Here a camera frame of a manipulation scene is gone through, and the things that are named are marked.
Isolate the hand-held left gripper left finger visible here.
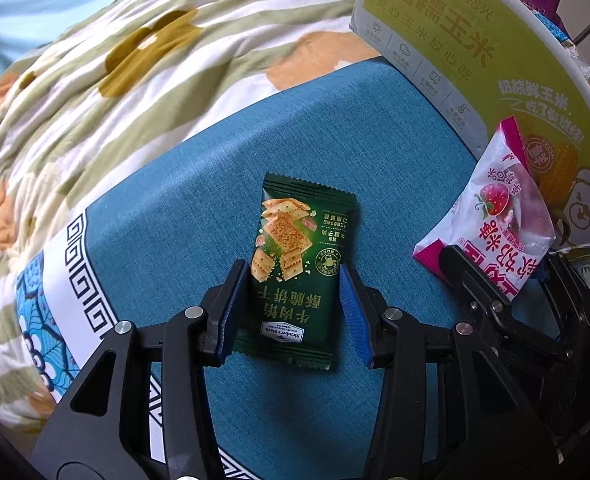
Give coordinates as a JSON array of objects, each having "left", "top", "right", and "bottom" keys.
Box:
[{"left": 30, "top": 259, "right": 248, "bottom": 480}]

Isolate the pink strawberry snack packet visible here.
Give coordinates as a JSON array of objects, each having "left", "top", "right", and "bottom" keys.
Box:
[{"left": 412, "top": 116, "right": 558, "bottom": 303}]

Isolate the yellow-green cardboard box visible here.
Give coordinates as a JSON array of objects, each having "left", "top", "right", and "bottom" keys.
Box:
[{"left": 350, "top": 0, "right": 590, "bottom": 261}]

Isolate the blue patterned mat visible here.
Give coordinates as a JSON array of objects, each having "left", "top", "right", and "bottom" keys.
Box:
[{"left": 15, "top": 57, "right": 576, "bottom": 480}]

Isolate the green cracker packet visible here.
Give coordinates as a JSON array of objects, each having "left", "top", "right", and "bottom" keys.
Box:
[{"left": 234, "top": 172, "right": 358, "bottom": 372}]

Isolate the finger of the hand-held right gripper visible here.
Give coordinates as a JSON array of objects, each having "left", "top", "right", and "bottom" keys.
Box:
[
  {"left": 439, "top": 244, "right": 570, "bottom": 358},
  {"left": 537, "top": 255, "right": 590, "bottom": 353}
]

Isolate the floral striped blanket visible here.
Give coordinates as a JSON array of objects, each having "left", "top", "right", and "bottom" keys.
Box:
[{"left": 0, "top": 0, "right": 382, "bottom": 426}]

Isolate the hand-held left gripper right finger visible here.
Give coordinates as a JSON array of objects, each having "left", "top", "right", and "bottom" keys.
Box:
[{"left": 339, "top": 264, "right": 560, "bottom": 480}]

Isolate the light blue window cloth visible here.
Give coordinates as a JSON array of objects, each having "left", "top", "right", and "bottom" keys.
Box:
[{"left": 0, "top": 0, "right": 176, "bottom": 86}]

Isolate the pile of assorted snack packets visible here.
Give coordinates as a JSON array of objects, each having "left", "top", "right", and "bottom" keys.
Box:
[{"left": 467, "top": 0, "right": 590, "bottom": 126}]

